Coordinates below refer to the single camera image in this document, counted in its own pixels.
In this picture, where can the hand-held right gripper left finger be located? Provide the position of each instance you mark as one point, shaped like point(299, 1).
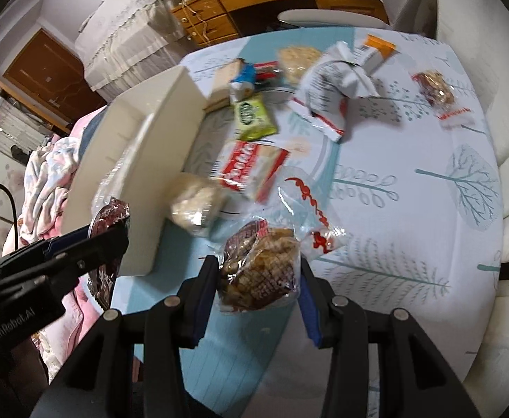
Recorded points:
point(203, 313)

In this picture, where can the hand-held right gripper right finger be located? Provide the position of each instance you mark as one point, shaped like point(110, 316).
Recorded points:
point(312, 322)

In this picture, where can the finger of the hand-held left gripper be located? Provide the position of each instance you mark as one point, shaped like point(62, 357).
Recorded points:
point(69, 241)
point(97, 252)

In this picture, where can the dark red snack packet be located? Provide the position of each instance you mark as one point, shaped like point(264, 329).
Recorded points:
point(110, 213)

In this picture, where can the brown peanut brittle packet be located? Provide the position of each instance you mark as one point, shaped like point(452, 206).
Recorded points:
point(258, 270)

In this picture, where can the cream plastic storage box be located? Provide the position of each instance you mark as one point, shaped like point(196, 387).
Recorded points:
point(150, 148)

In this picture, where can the yellow puffed rice cake packet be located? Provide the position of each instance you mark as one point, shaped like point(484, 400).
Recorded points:
point(295, 61)

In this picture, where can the pink floral blanket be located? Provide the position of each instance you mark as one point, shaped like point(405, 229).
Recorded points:
point(45, 174)

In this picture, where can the pale rice cake packet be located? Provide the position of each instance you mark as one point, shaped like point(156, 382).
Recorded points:
point(195, 204)

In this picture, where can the clear packet with red print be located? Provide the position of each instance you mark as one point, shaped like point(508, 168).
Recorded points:
point(311, 209)

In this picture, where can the red and white snack packet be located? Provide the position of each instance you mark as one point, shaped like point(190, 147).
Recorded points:
point(254, 165)

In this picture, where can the brown wooden door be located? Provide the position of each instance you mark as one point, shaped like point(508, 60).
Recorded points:
point(45, 69)

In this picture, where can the green snack packet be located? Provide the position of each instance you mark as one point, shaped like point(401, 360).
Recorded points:
point(252, 115)

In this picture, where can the beige wedge cake packet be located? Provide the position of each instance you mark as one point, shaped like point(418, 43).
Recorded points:
point(221, 85)

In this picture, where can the lace covered furniture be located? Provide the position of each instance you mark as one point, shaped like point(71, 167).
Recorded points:
point(123, 30)

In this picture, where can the blue and white snack packet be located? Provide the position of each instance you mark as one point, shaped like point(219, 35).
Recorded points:
point(243, 80)

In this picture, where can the crumpled white bag red stripe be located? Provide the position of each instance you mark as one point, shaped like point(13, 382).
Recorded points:
point(328, 82)

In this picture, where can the brown nut packet red print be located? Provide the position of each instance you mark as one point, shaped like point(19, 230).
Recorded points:
point(435, 87)

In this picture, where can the wooden desk with drawers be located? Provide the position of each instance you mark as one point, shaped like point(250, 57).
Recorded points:
point(219, 8)

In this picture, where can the orange and white bar packet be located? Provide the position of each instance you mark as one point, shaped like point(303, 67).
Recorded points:
point(380, 45)

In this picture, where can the cream sofa cushion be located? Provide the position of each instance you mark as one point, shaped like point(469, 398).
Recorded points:
point(498, 96)

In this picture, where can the grey office chair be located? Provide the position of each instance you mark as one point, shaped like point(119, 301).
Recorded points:
point(324, 16)

